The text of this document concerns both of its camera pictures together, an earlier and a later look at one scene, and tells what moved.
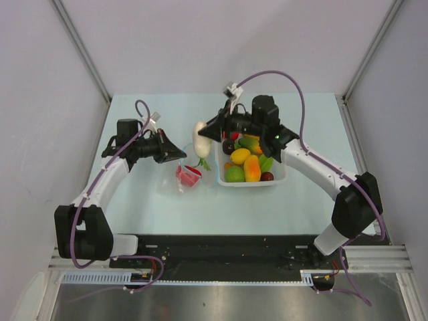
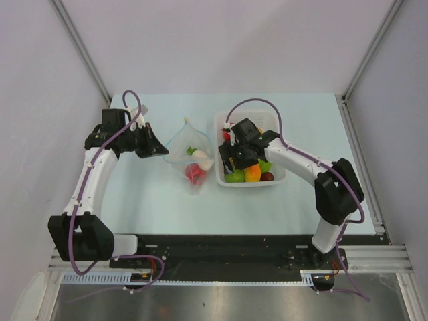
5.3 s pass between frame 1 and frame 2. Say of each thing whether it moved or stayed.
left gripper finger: moved
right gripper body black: moved
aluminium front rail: stayed
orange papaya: stayed
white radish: moved
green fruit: stayed
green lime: stayed
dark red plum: stayed
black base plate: stayed
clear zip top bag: moved
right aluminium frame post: stayed
